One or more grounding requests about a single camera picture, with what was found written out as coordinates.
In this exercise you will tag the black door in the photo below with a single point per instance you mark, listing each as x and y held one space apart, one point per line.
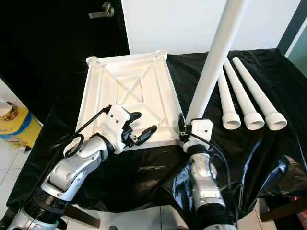
48 52

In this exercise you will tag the black plastic sheet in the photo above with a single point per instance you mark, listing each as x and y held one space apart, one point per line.
153 177

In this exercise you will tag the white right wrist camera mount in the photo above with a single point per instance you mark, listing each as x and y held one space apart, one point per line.
202 129

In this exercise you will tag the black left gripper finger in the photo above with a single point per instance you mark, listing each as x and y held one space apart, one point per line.
147 135
134 116

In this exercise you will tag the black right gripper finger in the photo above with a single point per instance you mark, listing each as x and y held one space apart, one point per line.
183 126

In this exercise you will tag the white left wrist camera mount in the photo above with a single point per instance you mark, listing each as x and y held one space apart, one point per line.
117 120

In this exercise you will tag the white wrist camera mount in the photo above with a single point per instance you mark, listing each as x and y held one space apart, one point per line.
202 129
117 120

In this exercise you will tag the yellow box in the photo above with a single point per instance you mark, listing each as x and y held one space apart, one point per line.
14 132

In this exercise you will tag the white plastic table top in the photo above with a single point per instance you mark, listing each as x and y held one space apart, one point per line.
129 79

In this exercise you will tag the instant noodle cup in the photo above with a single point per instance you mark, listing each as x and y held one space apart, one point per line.
7 110

